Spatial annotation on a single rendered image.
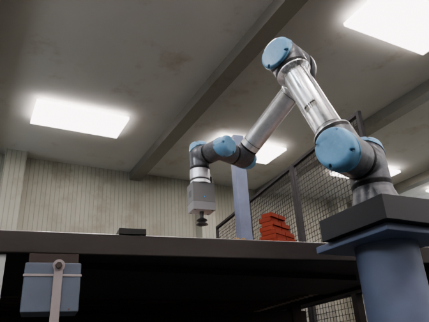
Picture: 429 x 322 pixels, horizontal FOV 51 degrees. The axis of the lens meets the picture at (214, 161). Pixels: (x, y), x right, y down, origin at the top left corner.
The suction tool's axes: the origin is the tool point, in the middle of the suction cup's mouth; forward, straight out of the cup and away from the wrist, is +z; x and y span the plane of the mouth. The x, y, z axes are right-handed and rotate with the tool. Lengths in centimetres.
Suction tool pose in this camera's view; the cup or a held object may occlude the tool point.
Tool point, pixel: (202, 224)
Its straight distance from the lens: 160.3
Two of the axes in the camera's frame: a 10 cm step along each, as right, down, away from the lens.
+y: -9.2, -1.2, -3.7
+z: 0.5, 9.1, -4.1
